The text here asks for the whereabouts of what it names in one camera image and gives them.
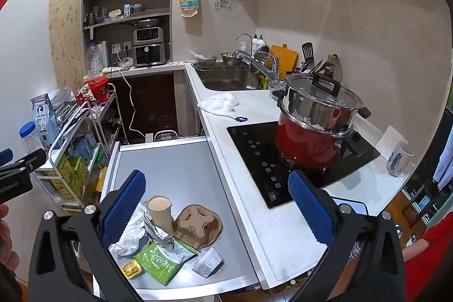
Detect orange cutting board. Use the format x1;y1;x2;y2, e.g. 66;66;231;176
270;44;299;74

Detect small yellow packet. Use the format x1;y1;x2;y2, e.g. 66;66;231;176
121;260;145;279

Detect clear plastic wrapper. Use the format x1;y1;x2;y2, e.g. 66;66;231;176
108;201;151;257

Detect white floor appliance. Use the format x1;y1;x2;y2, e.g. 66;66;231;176
145;130;206;146

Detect chrome kitchen faucet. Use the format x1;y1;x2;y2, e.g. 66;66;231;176
234;45;281;80

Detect silver foil packet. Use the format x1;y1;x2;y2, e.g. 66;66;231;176
142;210;178;250

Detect small clear sachet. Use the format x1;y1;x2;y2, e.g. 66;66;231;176
193;247;225;278

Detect white cloth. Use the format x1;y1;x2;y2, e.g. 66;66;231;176
197;92;240;117

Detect green snack packet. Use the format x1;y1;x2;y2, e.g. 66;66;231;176
133;236;200;287

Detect steel bowl with greens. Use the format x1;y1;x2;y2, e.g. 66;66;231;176
220;52;243;67

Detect steel kitchen sink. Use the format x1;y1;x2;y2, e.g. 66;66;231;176
192;62;265;92

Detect person's left hand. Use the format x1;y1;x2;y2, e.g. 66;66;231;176
0;205;15;268

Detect blue patterned bowl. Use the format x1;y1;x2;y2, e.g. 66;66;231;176
268;79;287;98

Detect black slotted spatula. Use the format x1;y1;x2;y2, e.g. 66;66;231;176
301;42;314;71

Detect grey coffee bag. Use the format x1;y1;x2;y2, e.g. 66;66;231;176
31;93;59;149

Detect brown potato face packet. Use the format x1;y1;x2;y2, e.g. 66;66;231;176
173;204;224;252

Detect white power cable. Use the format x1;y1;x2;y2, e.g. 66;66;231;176
112;52;153;144

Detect large clear water bottle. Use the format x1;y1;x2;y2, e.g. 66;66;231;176
85;42;104;76

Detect steel pot with lid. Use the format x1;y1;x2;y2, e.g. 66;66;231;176
281;72;372;138

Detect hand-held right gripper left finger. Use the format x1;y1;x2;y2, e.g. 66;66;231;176
27;169;147;302

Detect plastic jar with blue lid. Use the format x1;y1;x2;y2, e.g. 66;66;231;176
18;121;42;155

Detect brown paper cup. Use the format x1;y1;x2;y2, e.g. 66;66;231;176
147;195;175;237

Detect red cooking pot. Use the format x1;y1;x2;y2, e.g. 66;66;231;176
275;110;352;170

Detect white mug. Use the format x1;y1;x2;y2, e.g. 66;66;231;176
386;142;414;177

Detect thin chrome filter faucet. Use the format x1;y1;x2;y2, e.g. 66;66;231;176
236;33;253;52

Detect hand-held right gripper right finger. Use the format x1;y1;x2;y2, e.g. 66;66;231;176
288;171;406;302

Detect silver air fryer oven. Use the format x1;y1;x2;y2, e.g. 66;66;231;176
132;18;167;68

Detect dark bottle with gold label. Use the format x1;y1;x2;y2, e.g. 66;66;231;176
325;54;339;77

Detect person's red clothing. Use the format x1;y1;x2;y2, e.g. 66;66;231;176
403;220;453;302

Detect yellow green snack box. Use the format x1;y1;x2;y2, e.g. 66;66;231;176
54;154;71;179
67;157;89;183
49;178;77;202

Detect black induction cooktop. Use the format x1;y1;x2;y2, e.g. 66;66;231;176
226;119;381;210

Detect hanging white towel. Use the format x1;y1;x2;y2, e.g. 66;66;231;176
432;131;453;190

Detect white metal trolley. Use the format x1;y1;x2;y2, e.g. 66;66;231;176
33;83;125;215

